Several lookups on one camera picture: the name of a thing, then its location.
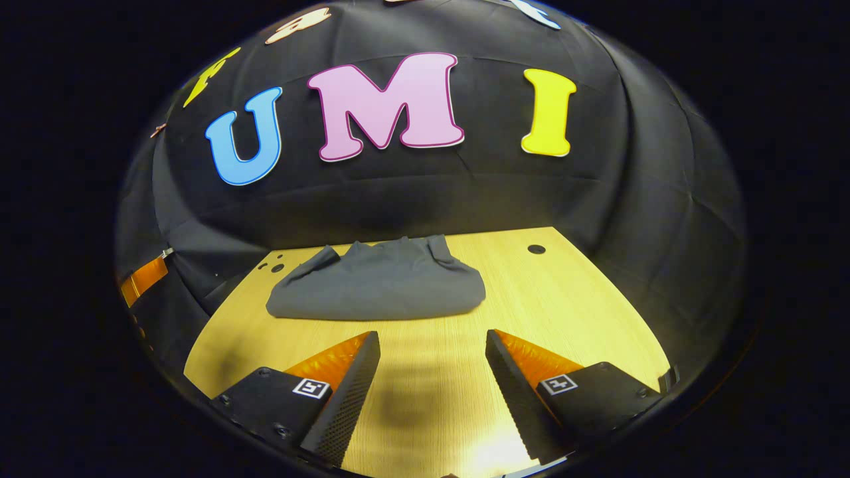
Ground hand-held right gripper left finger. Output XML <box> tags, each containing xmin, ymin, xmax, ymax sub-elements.
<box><xmin>212</xmin><ymin>331</ymin><xmax>381</xmax><ymax>469</ymax></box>

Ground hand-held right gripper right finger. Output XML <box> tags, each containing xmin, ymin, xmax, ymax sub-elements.
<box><xmin>485</xmin><ymin>329</ymin><xmax>665</xmax><ymax>465</ymax></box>

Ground grey long-sleeved collared shirt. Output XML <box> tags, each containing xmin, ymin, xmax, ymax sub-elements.
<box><xmin>266</xmin><ymin>234</ymin><xmax>487</xmax><ymax>321</ymax></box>

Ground black backdrop cloth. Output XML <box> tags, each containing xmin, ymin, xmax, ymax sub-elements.
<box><xmin>113</xmin><ymin>0</ymin><xmax>748</xmax><ymax>399</ymax></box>

